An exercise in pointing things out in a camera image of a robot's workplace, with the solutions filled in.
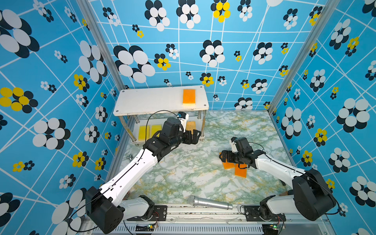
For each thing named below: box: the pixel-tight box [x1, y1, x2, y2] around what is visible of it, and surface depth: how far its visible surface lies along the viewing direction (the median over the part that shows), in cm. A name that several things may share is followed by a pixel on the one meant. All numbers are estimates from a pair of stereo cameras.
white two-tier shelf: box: [113, 85, 210, 144], surface depth 80 cm
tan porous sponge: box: [186, 120, 197, 135], surface depth 101 cm
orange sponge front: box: [234, 163, 248, 178], surface depth 88 cm
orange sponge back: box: [182, 89, 196, 106], surface depth 80 cm
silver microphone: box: [187, 195, 234, 211], surface depth 76 cm
